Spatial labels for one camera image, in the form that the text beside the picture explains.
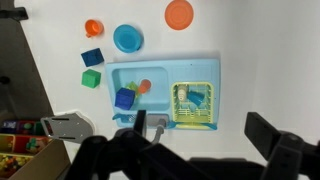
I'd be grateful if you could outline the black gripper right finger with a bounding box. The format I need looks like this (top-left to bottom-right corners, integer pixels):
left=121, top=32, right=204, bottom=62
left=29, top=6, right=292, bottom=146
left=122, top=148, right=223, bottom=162
left=244, top=111, right=285, bottom=162

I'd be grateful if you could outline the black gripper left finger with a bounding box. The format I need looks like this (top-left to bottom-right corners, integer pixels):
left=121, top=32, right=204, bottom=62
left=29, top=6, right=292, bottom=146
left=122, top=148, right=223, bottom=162
left=133, top=109, right=148, bottom=138

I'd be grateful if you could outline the beige toy bottle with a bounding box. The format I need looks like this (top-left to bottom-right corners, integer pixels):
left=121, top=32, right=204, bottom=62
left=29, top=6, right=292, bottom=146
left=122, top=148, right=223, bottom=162
left=176, top=85, right=189, bottom=103

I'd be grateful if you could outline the large blue block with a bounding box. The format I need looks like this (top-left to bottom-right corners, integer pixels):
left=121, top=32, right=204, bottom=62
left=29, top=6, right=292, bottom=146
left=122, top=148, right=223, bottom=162
left=114, top=87, right=137, bottom=111

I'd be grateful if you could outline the yellow-green plate rack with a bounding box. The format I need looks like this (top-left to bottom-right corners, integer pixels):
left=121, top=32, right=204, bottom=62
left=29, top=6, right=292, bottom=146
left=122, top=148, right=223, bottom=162
left=170, top=81, right=215, bottom=130

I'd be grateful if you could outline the light green block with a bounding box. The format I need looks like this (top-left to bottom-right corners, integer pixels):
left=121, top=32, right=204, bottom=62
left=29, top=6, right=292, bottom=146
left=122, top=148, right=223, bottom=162
left=125, top=80, right=143, bottom=100

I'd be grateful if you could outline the dark green block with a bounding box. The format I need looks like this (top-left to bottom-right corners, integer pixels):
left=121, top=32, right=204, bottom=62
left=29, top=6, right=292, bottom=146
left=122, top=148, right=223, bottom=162
left=81, top=68, right=102, bottom=89

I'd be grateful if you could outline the grey metal mounting plate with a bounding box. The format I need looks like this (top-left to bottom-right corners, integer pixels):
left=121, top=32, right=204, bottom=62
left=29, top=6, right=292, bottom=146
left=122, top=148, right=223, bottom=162
left=40, top=111, right=96, bottom=145

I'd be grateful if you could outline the dark blue block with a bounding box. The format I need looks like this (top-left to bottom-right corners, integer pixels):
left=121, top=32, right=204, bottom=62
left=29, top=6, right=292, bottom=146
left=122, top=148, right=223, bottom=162
left=80, top=47, right=105, bottom=68

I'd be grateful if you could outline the orange toy plate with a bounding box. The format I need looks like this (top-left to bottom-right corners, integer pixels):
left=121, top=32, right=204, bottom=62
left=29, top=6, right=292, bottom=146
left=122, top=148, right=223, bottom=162
left=164, top=0, right=195, bottom=31

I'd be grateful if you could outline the grey toy faucet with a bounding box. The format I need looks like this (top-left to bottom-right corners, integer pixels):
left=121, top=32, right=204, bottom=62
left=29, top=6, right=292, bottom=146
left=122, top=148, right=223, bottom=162
left=146, top=113, right=170, bottom=145

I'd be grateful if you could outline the blue toy cup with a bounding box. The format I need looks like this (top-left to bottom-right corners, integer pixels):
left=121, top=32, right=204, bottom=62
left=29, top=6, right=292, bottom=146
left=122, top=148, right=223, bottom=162
left=186, top=90, right=205, bottom=108

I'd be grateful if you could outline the light blue toy sink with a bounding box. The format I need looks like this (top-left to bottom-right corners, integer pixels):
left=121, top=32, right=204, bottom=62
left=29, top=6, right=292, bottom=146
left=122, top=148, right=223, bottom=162
left=105, top=58, right=222, bottom=131

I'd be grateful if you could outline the blue toy bowl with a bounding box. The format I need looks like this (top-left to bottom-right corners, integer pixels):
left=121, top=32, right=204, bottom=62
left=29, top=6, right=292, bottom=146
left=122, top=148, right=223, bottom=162
left=112, top=23, right=145, bottom=54

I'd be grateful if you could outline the brown cardboard box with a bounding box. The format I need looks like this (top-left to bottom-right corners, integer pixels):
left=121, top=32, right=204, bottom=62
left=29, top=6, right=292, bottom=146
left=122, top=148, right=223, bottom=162
left=9, top=138, right=72, bottom=180

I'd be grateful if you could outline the black table clamp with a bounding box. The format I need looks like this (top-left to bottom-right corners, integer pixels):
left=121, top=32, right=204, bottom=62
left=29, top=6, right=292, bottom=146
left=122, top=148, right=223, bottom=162
left=0, top=6, right=30, bottom=21

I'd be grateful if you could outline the small orange cup without handle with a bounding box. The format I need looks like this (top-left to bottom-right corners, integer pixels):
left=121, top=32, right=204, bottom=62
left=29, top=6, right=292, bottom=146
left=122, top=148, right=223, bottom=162
left=137, top=79, right=153, bottom=95

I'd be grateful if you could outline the orange cup with handle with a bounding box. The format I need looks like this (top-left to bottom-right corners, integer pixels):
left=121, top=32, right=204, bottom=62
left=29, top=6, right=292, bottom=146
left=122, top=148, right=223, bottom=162
left=84, top=19, right=105, bottom=39

